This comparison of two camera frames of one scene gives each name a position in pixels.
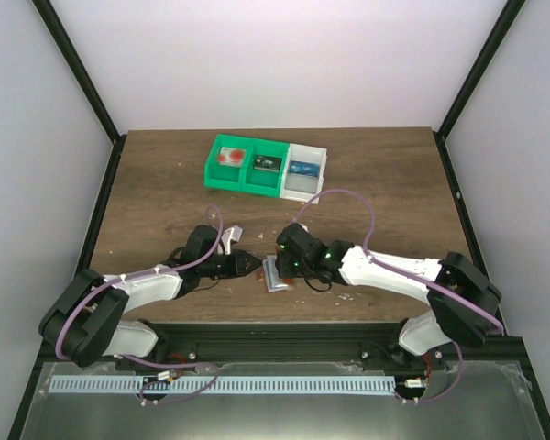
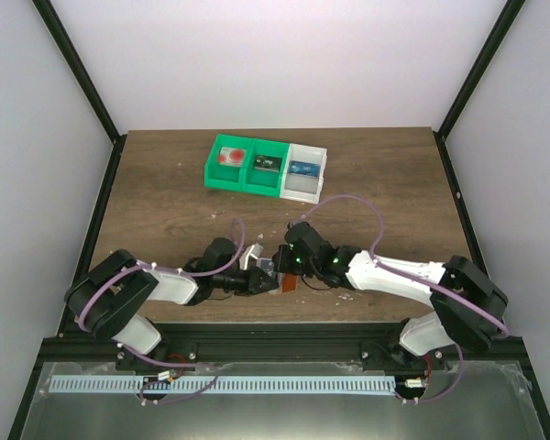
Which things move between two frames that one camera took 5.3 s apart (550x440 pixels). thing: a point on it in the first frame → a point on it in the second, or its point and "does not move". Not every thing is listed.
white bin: x=304 y=173 does not move
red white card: x=232 y=157 does not move
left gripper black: x=239 y=263 → x=255 y=276
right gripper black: x=282 y=267 does not move
